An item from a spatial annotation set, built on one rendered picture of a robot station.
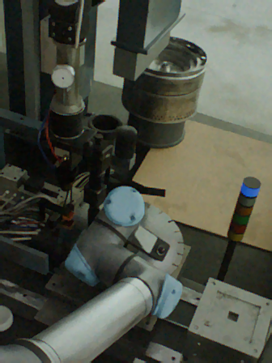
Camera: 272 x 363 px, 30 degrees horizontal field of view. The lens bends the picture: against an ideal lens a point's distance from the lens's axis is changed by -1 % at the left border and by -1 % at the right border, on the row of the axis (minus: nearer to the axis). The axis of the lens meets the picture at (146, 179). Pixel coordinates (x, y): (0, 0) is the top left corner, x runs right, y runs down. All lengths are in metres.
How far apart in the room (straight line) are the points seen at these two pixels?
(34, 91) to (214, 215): 0.75
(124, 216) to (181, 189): 0.90
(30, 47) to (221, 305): 1.02
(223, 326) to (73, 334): 0.62
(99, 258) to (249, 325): 0.51
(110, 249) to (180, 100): 0.99
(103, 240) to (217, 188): 0.97
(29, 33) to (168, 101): 0.53
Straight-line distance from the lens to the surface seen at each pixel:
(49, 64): 1.19
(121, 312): 0.82
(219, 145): 2.08
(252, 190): 1.26
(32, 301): 1.46
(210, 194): 1.83
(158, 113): 1.85
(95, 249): 0.95
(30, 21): 1.72
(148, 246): 1.14
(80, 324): 0.76
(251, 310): 1.35
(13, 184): 1.62
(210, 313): 1.31
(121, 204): 0.95
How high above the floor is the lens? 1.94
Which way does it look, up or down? 40 degrees down
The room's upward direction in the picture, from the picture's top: 8 degrees clockwise
